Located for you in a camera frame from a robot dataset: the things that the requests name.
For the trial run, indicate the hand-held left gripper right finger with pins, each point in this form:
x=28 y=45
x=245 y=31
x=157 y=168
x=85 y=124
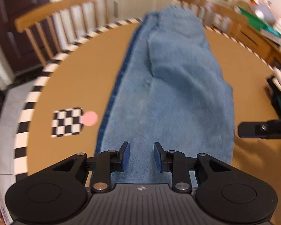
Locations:
x=158 y=157

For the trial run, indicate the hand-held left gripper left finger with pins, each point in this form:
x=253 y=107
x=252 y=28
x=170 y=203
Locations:
x=124 y=157

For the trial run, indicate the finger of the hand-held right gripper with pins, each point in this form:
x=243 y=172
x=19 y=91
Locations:
x=253 y=129

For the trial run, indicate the blue jeans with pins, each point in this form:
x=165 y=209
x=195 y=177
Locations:
x=178 y=86

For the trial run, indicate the folded striped clothes pile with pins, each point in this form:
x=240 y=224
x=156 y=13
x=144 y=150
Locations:
x=272 y=91

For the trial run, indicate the pink round sticker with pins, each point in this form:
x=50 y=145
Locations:
x=90 y=118

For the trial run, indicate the checkerboard marker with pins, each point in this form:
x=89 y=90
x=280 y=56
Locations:
x=65 y=121

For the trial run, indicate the wooden sideboard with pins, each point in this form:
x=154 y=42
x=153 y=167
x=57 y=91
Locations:
x=253 y=39

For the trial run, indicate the teal wipes pack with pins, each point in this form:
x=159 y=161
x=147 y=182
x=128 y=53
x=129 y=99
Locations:
x=270 y=31

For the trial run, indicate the green plastic bin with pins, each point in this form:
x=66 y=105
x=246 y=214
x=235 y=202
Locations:
x=250 y=16

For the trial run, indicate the orange white bag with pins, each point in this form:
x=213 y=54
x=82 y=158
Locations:
x=260 y=8

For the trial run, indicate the wooden chair with sticker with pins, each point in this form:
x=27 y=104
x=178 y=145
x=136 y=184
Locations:
x=213 y=4

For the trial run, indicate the dark wooden door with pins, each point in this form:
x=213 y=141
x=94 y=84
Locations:
x=18 y=39

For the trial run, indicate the wooden spindle chair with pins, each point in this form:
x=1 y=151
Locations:
x=60 y=7

